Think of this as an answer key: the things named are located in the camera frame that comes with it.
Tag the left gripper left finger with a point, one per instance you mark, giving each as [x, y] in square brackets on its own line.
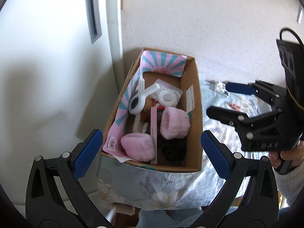
[54, 196]

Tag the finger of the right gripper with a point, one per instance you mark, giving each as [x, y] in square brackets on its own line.
[228, 117]
[239, 88]

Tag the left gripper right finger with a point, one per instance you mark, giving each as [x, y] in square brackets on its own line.
[259, 204]

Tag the small pink hair clip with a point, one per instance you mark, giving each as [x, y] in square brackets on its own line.
[235, 107]

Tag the blue floral patterned box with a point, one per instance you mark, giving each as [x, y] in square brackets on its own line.
[220, 88]

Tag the white tape roll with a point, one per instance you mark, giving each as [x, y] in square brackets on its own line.
[168, 98]

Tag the clear plastic floss box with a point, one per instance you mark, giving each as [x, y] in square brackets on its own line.
[163, 86]

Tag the pink long box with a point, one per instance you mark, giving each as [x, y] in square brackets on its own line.
[154, 131]

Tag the white large clip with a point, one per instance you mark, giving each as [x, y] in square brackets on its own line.
[138, 101]

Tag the black scrunchie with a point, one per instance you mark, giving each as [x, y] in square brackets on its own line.
[171, 152]

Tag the person's right hand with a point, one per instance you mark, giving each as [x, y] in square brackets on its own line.
[295, 155]

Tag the pink teal cardboard box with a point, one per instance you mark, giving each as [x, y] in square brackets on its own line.
[175, 69]

